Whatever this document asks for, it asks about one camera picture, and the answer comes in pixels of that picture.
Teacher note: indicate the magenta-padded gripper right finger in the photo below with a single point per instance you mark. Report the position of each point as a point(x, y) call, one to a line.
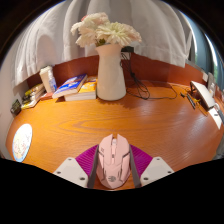
point(156, 170)

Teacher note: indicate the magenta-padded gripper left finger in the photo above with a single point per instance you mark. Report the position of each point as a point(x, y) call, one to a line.
point(71, 171)

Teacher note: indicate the pink computer mouse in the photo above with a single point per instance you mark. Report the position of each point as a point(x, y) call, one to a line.
point(113, 161)

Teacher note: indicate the round cartoon print mouse pad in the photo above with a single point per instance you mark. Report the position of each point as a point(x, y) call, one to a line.
point(22, 142)

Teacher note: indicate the black pen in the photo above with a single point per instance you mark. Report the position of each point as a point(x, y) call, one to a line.
point(190, 100)

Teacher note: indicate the red book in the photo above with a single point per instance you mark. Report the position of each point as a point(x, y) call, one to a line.
point(46, 96)

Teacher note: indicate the dark green mug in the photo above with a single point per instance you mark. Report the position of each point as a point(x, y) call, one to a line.
point(16, 107)

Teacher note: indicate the blue book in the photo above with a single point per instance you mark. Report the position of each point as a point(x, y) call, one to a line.
point(70, 85)

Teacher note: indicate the silver laptop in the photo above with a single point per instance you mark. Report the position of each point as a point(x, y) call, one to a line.
point(202, 93)

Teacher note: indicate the white ceramic vase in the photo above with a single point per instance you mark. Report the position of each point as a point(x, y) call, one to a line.
point(110, 75)

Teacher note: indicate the white curtain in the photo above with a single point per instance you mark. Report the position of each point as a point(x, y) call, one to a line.
point(56, 36)

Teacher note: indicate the white artificial flower bouquet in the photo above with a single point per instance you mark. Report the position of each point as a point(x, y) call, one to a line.
point(106, 30)

